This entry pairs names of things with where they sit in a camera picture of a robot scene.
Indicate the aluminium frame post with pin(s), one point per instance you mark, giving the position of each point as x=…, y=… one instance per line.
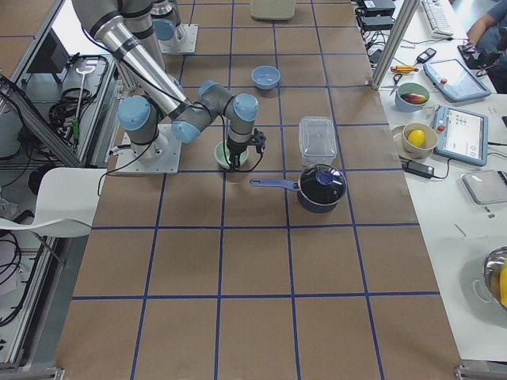
x=401, y=24

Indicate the scissors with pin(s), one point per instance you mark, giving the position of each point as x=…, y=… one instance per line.
x=396, y=78

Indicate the white chair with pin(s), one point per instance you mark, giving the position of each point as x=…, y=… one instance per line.
x=65, y=205

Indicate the black power adapter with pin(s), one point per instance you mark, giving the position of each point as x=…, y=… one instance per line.
x=418, y=169

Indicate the orange handled tool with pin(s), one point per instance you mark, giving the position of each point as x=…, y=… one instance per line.
x=403, y=69

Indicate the cream bowl with lemon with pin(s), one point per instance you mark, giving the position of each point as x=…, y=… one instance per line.
x=414, y=140

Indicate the clear plastic container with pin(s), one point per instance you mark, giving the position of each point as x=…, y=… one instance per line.
x=317, y=141

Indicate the green bowl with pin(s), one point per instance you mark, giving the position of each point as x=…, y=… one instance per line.
x=222, y=156

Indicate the teach pendant near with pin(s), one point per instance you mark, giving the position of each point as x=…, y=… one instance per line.
x=462, y=135

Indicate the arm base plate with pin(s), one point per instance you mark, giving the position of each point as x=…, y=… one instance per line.
x=163, y=156
x=176, y=40

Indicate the cream toaster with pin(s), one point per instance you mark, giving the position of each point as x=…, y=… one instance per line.
x=272, y=10

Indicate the blue saucepan with lid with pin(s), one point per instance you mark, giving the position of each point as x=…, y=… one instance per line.
x=319, y=187

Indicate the steel bowl with banana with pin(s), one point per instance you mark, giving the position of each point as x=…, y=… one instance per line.
x=494, y=272

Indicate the blue fruit bowl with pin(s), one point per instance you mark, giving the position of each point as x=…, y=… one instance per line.
x=411, y=97

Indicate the teach pendant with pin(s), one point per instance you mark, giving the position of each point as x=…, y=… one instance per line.
x=455, y=80
x=462, y=135

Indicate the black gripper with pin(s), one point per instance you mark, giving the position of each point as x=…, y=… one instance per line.
x=236, y=150

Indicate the teach pendant far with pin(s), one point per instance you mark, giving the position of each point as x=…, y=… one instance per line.
x=455, y=80

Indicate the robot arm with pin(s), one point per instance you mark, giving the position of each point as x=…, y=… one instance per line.
x=165, y=17
x=132, y=32

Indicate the grey kitchen scale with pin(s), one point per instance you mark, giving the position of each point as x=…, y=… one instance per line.
x=486, y=187

